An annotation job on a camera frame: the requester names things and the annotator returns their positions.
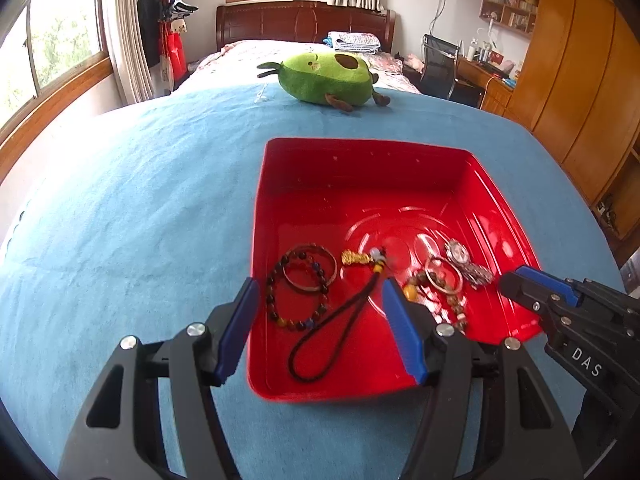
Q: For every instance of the dark wooden headboard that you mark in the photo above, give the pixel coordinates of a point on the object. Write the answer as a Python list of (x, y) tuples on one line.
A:
[(280, 22)]

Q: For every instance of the thin silver bangle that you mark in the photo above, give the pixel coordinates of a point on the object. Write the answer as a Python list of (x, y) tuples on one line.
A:
[(445, 291)]

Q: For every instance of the red bag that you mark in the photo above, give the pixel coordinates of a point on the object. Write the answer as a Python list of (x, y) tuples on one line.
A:
[(172, 52)]

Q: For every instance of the green bangle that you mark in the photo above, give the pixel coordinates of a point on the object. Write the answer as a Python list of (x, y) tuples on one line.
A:
[(305, 289)]

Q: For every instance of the folded patterned blanket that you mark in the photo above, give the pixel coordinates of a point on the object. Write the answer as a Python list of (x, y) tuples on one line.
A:
[(355, 42)]

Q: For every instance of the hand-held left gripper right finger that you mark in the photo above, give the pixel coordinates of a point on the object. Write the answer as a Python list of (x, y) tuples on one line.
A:
[(402, 330)]

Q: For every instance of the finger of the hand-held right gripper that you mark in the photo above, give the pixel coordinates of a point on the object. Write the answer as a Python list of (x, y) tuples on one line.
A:
[(525, 295), (550, 282)]

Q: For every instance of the blue tablecloth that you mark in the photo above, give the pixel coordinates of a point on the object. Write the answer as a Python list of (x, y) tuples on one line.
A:
[(125, 200)]

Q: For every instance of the pink plush toy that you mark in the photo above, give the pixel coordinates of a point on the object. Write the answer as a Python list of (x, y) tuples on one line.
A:
[(415, 62)]

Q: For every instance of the red tin box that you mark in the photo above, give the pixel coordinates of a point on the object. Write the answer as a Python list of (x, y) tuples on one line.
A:
[(360, 195)]

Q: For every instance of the silver wristwatch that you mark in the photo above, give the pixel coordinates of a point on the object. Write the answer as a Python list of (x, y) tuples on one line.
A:
[(457, 254)]

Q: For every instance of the wooden desk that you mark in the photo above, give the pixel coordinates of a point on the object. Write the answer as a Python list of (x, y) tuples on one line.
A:
[(492, 90)]

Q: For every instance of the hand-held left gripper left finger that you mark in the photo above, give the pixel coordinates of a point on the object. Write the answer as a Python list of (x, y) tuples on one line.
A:
[(240, 325)]

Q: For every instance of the bed with pink bedding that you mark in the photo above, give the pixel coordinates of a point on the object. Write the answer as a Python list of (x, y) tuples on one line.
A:
[(235, 60)]

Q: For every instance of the large wooden frame window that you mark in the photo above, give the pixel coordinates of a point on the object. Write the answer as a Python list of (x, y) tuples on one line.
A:
[(55, 45)]

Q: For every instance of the wooden coat rack with clothes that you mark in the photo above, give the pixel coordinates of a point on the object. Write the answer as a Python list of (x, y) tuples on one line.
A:
[(150, 25)]

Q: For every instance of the wooden wardrobe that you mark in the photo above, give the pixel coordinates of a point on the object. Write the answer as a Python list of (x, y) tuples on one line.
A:
[(575, 70)]

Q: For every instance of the green avocado plush toy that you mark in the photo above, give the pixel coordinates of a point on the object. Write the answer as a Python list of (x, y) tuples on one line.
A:
[(325, 80)]

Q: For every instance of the black office chair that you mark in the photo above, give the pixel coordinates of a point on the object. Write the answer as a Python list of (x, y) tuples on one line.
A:
[(440, 67)]

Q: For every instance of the wall bookshelf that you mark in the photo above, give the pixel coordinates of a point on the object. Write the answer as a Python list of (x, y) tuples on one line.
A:
[(510, 5)]

